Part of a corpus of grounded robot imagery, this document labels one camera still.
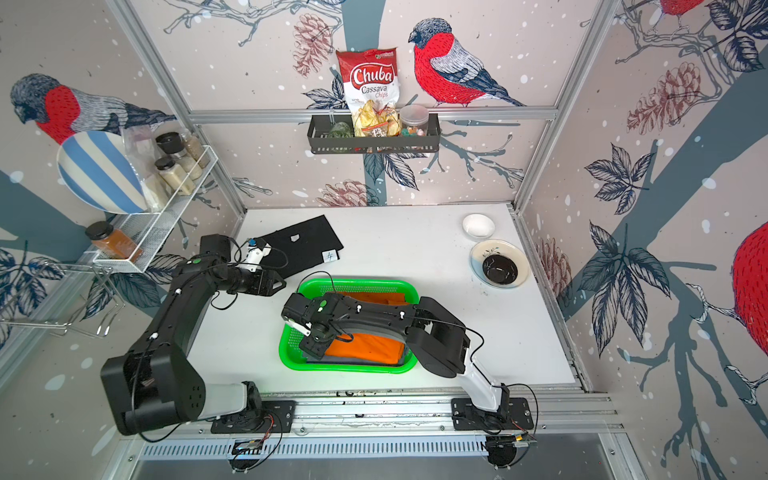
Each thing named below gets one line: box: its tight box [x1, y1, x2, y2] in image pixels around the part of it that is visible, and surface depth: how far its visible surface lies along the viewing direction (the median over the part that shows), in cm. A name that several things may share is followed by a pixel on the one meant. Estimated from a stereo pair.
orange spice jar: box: [85, 221, 143, 263], surface depth 63 cm
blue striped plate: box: [57, 130, 149, 215], surface depth 68 cm
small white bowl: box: [462, 213, 496, 240], surface depth 112 cm
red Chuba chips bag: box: [336, 48, 402, 137], surface depth 83 cm
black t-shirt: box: [254, 214, 344, 278], surface depth 113 cm
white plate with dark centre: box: [469, 240, 531, 289], surface depth 102 cm
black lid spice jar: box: [155, 131, 203, 181], surface depth 82 cm
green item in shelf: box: [328, 122, 353, 139], surface depth 92 cm
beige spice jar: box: [154, 157, 196, 196], surface depth 78 cm
